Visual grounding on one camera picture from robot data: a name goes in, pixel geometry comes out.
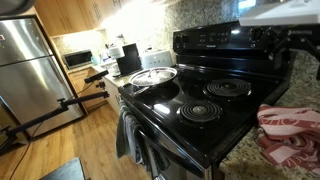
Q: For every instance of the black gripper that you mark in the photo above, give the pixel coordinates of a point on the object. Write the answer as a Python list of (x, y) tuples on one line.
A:
[(301, 33)]

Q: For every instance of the red and pink towel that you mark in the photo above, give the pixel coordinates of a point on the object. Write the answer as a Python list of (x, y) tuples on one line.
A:
[(290, 133)]

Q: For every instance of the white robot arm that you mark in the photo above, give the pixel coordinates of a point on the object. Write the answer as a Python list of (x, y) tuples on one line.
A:
[(13, 6)]

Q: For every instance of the grey towel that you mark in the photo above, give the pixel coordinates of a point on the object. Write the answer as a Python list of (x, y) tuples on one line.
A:
[(128, 136)]

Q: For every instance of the black stove knob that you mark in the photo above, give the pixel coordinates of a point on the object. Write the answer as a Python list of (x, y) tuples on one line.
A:
[(186, 38), (256, 34), (179, 39)]

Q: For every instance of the black coil burner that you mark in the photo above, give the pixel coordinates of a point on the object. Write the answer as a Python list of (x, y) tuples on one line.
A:
[(200, 112), (227, 88)]

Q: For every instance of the black electric stove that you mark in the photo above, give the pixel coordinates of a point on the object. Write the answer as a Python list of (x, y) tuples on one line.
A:
[(173, 96)]

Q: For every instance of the glass pan lid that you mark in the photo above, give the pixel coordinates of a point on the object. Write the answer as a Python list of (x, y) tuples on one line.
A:
[(160, 77)]

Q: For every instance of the white toaster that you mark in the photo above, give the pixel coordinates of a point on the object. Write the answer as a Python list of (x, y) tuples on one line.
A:
[(156, 60)]

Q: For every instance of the stainless steel frying pan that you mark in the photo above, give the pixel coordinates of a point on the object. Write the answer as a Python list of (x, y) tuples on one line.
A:
[(141, 90)]

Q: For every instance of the black coffee maker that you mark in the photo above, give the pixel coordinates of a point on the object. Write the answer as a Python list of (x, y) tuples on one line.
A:
[(131, 61)]

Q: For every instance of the white round jar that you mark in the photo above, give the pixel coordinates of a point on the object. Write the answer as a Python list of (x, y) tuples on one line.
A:
[(116, 52)]

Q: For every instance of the teal bottle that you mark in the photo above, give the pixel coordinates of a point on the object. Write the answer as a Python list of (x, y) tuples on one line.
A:
[(95, 60)]

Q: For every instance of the silver microwave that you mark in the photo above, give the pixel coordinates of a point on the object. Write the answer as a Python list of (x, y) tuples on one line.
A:
[(76, 59)]

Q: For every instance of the dark grey platform corner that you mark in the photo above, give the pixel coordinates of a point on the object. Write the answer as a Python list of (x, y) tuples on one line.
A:
[(63, 171)]

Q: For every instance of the stainless steel fridge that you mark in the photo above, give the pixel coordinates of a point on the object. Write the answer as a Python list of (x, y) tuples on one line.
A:
[(30, 83)]

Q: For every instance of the wooden wall cabinets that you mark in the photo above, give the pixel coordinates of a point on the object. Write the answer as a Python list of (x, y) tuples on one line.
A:
[(66, 16)]

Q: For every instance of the black camera stand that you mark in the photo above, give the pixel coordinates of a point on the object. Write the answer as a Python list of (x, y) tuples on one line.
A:
[(36, 119)]

